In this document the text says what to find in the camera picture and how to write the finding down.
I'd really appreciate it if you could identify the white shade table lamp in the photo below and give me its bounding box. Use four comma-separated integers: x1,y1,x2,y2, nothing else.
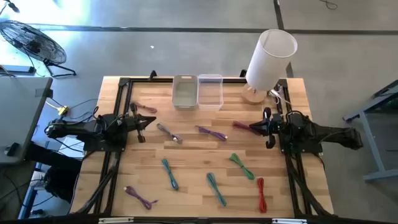
241,29,299,105

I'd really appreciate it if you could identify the silver metal bracket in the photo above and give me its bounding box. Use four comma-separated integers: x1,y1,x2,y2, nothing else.
272,218,308,224
98,217,134,224

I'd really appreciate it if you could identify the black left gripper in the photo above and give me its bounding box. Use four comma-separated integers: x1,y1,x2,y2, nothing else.
126,103,157,144

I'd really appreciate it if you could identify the blue-gray metal table frame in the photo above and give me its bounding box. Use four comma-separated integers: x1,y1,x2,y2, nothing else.
343,79,398,183

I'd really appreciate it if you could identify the clear plastic bin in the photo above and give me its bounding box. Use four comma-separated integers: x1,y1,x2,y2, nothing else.
197,73,224,111

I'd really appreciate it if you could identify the black floor fan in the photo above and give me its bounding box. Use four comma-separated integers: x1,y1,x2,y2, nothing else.
0,20,77,78

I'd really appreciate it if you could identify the gray braided USB cable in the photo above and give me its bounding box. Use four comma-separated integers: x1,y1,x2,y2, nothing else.
156,122,183,144

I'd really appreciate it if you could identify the small black device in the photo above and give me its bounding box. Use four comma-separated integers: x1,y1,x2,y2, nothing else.
5,142,20,156

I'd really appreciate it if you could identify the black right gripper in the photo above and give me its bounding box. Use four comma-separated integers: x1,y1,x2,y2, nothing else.
249,107,283,149

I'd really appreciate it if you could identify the white paper sheet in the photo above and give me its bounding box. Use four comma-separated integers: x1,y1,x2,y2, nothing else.
58,136,85,158

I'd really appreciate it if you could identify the blue teal braided USB cable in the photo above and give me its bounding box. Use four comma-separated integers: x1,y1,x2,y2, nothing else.
206,172,228,208

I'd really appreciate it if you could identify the purple braided USB cable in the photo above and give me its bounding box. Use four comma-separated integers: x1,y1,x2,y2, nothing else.
195,124,228,142
124,185,159,211

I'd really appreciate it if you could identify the white lamp cord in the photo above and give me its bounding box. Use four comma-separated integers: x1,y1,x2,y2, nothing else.
269,89,292,105

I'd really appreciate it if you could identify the green USB cable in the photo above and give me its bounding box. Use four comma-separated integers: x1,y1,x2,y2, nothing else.
229,152,256,181

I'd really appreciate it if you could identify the teal black braided USB cable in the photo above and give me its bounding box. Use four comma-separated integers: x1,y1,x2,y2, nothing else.
160,157,180,192

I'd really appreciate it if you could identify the gray side table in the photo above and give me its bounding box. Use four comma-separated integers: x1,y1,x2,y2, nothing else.
0,76,53,166

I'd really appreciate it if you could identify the black bulky equipment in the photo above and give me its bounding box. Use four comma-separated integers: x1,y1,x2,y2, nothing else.
26,141,83,203

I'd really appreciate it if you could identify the gray plastic bin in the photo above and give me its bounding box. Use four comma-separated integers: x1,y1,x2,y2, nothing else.
172,73,199,111

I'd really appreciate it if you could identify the brown braided USB cable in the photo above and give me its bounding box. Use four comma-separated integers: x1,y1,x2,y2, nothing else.
134,101,158,114

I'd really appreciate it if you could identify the black aluminium table frame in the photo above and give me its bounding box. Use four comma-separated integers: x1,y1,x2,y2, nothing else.
70,70,338,218

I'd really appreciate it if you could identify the gray power strip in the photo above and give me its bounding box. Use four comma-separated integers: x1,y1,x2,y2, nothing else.
0,64,37,75

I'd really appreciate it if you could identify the maroon braided USB cable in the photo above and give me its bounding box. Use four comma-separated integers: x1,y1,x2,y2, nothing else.
232,120,261,135

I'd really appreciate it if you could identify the black floor cable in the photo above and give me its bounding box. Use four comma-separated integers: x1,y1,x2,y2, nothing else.
318,0,339,10

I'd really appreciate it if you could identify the red USB cable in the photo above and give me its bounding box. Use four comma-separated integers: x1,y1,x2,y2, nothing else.
256,177,268,214

